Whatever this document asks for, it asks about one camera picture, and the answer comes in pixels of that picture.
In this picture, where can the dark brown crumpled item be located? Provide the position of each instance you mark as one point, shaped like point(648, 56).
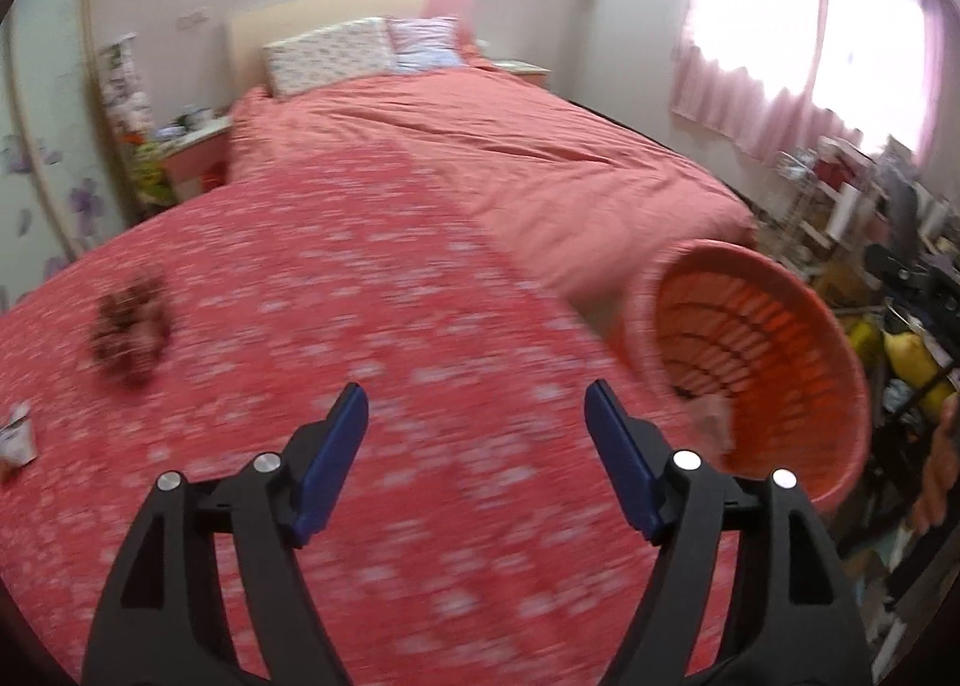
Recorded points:
point(127, 337)

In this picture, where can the pink curtain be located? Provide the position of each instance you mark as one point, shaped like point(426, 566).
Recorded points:
point(750, 94)

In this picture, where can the floral white pillow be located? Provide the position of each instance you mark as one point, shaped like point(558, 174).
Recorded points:
point(330, 56)

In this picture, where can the pink nightstand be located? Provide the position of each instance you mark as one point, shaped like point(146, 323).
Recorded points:
point(199, 161)

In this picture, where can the white nightstand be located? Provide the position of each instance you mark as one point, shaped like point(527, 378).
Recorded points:
point(521, 68)

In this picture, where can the pink striped pillow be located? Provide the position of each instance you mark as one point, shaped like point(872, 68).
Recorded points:
point(424, 41)

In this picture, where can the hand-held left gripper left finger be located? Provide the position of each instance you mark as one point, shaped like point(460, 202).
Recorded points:
point(334, 461)

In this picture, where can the wardrobe with purple flowers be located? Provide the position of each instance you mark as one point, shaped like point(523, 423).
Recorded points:
point(45, 131)

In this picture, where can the yellow green plush toy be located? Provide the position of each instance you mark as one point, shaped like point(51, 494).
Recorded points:
point(150, 172)

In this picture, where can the yellow bag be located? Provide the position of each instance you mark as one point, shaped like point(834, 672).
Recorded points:
point(911, 356)

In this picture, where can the small white wrapper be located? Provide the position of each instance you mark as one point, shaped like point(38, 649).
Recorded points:
point(16, 439)

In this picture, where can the pale crumpled wrapper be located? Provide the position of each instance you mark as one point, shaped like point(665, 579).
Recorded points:
point(712, 420)

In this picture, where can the pink duvet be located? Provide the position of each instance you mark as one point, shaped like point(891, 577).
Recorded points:
point(525, 154)

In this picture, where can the white wall switch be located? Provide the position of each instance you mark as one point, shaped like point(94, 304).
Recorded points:
point(190, 20)

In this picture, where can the clear tube of plush toys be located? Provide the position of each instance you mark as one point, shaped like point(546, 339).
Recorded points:
point(124, 94)

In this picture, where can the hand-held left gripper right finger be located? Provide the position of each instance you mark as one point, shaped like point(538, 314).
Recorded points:
point(622, 461)

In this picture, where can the person's right forearm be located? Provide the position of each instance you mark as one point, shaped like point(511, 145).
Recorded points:
point(941, 468)

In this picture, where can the red floral blanket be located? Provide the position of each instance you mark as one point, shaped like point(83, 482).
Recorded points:
point(375, 281)

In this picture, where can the orange plastic basket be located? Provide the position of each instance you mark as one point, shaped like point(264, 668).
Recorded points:
point(750, 334)

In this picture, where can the white storage shelf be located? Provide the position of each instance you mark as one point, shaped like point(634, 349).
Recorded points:
point(825, 206)

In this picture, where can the cream and pink headboard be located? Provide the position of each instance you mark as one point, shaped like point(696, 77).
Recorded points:
point(300, 11)

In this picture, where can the black stand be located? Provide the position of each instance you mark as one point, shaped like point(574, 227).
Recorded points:
point(900, 274)

